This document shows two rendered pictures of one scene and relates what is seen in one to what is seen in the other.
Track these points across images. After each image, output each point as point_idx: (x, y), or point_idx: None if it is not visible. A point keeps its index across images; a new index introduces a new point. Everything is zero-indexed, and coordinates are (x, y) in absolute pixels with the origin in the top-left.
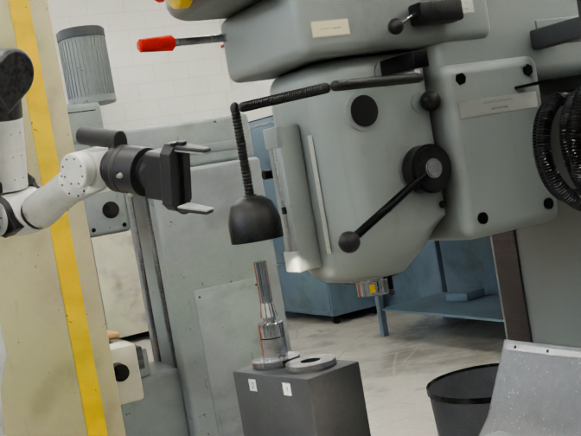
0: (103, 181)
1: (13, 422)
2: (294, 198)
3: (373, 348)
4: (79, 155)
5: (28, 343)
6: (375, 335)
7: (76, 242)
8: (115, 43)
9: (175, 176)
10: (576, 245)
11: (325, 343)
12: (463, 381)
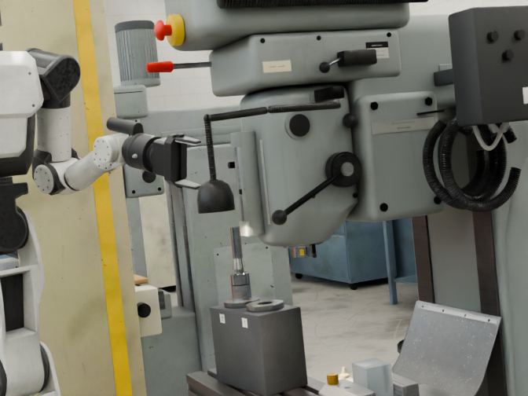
0: (123, 159)
1: (53, 341)
2: (247, 183)
3: (381, 313)
4: (107, 138)
5: (69, 279)
6: (386, 302)
7: (114, 201)
8: None
9: (174, 159)
10: (464, 232)
11: (340, 306)
12: None
